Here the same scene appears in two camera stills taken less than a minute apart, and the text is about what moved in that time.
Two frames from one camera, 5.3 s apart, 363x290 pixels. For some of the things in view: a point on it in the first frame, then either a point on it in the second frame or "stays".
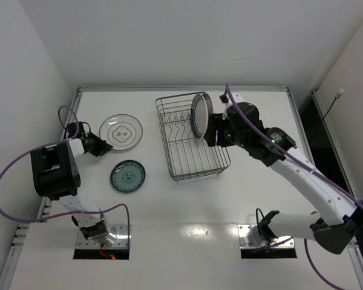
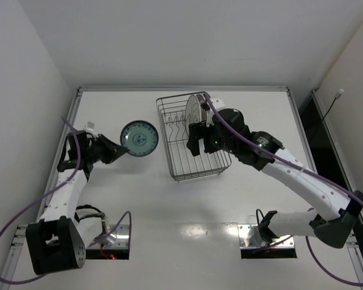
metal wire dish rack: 188,156 stays
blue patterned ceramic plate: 127,176 -> 140,137
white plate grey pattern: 123,132 -> 193,112
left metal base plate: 122,232 stays
